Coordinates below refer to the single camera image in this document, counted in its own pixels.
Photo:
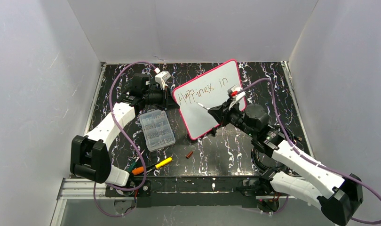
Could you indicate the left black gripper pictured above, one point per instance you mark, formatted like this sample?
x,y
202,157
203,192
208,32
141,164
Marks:
x,y
165,100

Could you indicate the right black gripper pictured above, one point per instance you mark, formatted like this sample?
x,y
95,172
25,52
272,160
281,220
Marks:
x,y
225,113

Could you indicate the pink framed whiteboard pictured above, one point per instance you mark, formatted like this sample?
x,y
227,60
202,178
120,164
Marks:
x,y
209,89

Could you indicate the white marker pen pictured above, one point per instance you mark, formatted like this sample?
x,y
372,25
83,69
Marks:
x,y
203,106

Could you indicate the brown marker cap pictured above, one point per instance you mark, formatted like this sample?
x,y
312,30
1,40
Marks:
x,y
189,155

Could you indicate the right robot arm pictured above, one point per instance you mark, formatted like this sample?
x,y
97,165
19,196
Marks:
x,y
338,197

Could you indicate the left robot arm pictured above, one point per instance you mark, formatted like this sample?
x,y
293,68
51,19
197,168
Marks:
x,y
89,153

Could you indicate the clear plastic screw box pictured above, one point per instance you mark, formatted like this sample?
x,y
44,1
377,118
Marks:
x,y
157,130

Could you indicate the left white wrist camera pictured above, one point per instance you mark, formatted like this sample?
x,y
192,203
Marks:
x,y
161,78

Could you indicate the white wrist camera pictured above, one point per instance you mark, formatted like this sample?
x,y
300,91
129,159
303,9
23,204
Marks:
x,y
161,78
236,94

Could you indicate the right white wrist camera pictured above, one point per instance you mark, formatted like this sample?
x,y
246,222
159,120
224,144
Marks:
x,y
236,94

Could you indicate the wire whiteboard stand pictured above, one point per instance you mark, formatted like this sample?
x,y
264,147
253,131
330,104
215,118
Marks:
x,y
213,132

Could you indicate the yellow handled screwdriver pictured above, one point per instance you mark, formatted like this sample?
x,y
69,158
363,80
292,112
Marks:
x,y
159,164

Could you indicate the green handled screwdriver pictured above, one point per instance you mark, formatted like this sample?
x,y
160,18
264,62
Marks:
x,y
133,165

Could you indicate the orange handled screwdriver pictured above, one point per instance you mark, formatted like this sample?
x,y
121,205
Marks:
x,y
141,170

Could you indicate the aluminium frame rail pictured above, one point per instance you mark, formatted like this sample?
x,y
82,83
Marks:
x,y
176,201

